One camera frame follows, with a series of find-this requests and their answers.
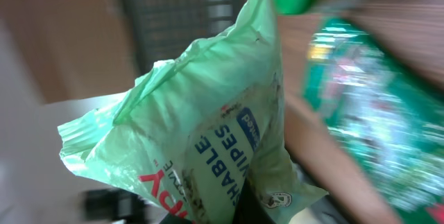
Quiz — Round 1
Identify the light blue tissue packet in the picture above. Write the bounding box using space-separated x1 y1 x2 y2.
58 0 325 223

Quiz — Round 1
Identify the green 3M gloves packet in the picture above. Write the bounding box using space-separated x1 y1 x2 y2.
303 18 443 223

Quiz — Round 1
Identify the grey plastic shopping basket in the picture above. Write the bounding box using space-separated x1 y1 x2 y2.
121 0 246 76

